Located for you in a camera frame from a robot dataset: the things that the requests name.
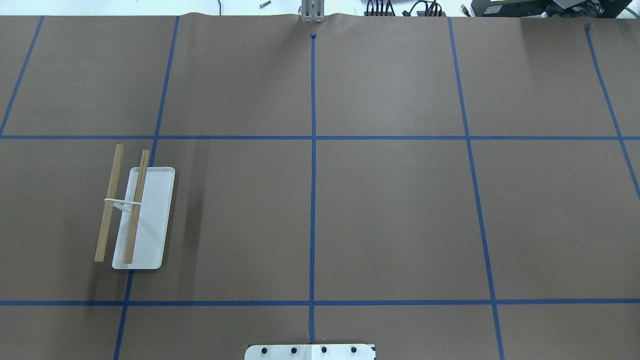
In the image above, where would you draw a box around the wooden rack bar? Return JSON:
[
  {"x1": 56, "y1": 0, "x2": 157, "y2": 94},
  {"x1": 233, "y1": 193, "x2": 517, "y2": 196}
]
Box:
[
  {"x1": 94, "y1": 144, "x2": 125, "y2": 263},
  {"x1": 123, "y1": 149, "x2": 151, "y2": 264}
]

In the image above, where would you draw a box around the inner wooden rack bar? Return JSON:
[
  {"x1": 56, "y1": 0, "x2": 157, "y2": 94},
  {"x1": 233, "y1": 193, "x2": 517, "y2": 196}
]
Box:
[{"x1": 123, "y1": 149, "x2": 151, "y2": 264}]

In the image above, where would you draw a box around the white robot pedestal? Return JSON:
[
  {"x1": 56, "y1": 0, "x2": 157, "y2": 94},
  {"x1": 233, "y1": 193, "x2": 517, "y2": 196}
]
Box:
[{"x1": 244, "y1": 343, "x2": 377, "y2": 360}]

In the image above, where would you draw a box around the white rack bracket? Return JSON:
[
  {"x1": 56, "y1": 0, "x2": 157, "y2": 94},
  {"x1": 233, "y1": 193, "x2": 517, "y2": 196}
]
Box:
[{"x1": 103, "y1": 198, "x2": 142, "y2": 214}]

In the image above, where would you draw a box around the outer wooden rack bar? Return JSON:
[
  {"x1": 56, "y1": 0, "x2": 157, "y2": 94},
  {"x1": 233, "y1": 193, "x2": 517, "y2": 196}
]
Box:
[{"x1": 94, "y1": 144, "x2": 125, "y2": 263}]

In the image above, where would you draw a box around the white rack base tray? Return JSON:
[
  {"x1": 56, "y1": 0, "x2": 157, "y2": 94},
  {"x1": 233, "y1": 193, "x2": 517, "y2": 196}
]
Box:
[{"x1": 111, "y1": 166, "x2": 176, "y2": 271}]

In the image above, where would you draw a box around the aluminium frame post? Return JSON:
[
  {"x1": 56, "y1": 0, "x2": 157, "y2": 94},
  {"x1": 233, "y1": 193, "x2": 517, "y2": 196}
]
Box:
[{"x1": 299, "y1": 0, "x2": 326, "y2": 23}]

